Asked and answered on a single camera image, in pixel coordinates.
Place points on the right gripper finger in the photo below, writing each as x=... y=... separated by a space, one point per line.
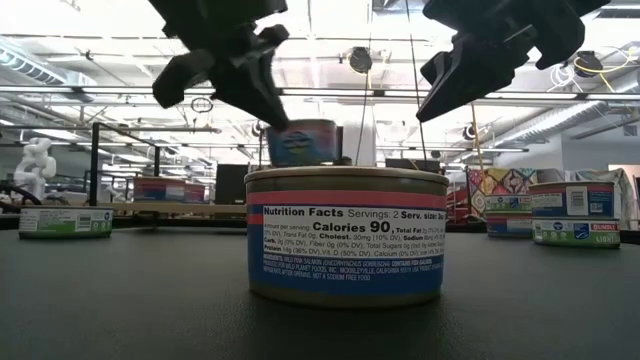
x=475 y=70
x=560 y=47

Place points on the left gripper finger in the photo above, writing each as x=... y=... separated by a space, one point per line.
x=182 y=77
x=250 y=80

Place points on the green white tuna can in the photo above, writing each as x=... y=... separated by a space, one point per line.
x=65 y=223
x=575 y=233
x=507 y=203

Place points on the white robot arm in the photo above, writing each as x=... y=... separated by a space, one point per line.
x=35 y=165

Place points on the black monitor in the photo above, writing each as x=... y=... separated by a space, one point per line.
x=405 y=164
x=231 y=185

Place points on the long ceiling light bar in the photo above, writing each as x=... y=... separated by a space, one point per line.
x=75 y=90

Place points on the colourful patchwork quilt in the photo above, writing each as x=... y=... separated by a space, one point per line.
x=500 y=181

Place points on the grey cloth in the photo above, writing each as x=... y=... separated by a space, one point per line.
x=550 y=175

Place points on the wooden tray board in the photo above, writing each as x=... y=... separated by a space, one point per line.
x=150 y=209

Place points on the red cart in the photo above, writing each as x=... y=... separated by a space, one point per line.
x=457 y=205

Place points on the black table mat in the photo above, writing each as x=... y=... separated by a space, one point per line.
x=150 y=300

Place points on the silver air duct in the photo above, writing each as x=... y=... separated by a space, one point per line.
x=565 y=117
x=30 y=65

